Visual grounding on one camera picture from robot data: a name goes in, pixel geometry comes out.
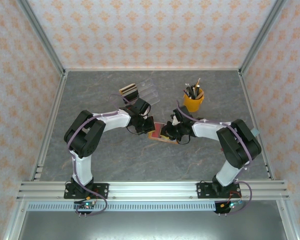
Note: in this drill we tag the red VIP card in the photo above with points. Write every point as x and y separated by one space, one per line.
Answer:
157 132

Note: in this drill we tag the orange leather card holder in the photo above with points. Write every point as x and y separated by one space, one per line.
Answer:
174 143

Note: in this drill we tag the clear acrylic card organizer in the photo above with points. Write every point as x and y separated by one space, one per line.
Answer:
148 91

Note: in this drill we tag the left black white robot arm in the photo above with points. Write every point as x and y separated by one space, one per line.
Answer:
115 122

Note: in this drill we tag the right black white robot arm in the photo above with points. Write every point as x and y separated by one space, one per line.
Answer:
207 128

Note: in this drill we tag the gold card black stripe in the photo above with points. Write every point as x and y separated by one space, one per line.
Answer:
129 91
126 87

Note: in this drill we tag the yellow pencil cup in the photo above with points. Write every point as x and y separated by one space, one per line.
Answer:
192 105

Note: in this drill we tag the flat wooden stick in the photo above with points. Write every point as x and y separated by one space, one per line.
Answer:
200 95

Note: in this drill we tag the black pen white tip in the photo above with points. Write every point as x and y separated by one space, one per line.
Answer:
186 84

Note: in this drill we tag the orange pencil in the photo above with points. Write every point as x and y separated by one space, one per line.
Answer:
198 83

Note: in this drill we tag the pale grey small block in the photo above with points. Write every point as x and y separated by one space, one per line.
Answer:
255 132

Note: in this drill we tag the grey metal sheet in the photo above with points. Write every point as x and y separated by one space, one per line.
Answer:
152 225

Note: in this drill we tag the small green circuit board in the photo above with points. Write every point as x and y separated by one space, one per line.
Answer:
86 205
231 205

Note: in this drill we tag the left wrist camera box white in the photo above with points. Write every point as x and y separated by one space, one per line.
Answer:
146 115

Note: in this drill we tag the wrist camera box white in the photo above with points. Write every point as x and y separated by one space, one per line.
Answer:
175 120
146 115

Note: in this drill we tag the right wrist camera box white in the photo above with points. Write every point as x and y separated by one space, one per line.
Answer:
175 120

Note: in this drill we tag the thin pale edge rail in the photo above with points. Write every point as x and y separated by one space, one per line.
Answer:
152 68

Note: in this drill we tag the aluminium mounting rail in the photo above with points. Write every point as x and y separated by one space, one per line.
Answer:
152 191

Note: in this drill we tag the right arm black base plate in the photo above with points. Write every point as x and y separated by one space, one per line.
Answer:
202 191

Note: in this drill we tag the aluminium side rail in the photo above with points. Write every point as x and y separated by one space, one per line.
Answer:
246 92
59 92

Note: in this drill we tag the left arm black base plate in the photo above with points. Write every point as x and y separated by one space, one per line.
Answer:
101 191

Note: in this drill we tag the aluminium frame post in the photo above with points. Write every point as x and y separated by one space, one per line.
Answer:
15 222
262 35
287 222
40 35

